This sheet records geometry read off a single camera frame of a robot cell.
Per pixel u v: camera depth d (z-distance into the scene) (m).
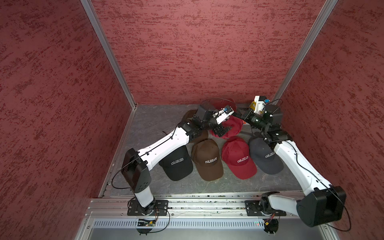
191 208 0.76
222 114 0.63
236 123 0.79
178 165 0.85
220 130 0.67
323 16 0.74
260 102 0.68
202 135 0.59
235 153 0.85
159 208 0.74
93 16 0.74
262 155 0.88
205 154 0.87
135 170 0.43
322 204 0.38
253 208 0.74
